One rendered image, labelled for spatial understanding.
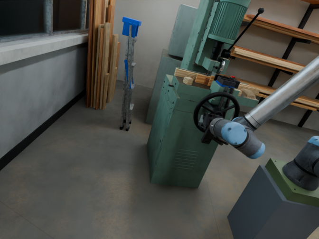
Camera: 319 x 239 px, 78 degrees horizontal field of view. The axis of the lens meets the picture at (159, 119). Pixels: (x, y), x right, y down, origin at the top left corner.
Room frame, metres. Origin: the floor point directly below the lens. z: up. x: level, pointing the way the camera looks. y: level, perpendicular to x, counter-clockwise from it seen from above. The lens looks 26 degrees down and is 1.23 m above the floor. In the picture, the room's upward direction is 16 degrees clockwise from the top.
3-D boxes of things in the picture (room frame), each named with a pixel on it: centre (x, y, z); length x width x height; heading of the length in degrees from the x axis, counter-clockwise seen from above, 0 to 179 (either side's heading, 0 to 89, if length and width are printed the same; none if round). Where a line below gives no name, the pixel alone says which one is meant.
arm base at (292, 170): (1.00, -0.89, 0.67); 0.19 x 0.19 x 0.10
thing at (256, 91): (1.51, -0.40, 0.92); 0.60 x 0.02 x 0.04; 103
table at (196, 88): (1.38, -0.34, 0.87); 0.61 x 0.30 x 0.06; 103
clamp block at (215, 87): (1.30, -0.36, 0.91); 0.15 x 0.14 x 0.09; 103
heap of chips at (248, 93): (1.46, -0.57, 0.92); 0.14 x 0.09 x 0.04; 13
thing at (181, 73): (1.51, -0.31, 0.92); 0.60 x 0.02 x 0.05; 103
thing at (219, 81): (1.30, -0.36, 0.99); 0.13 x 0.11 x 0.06; 103
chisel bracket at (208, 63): (1.49, -0.25, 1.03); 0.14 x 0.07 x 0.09; 13
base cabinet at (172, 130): (1.59, -0.22, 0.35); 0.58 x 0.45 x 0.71; 13
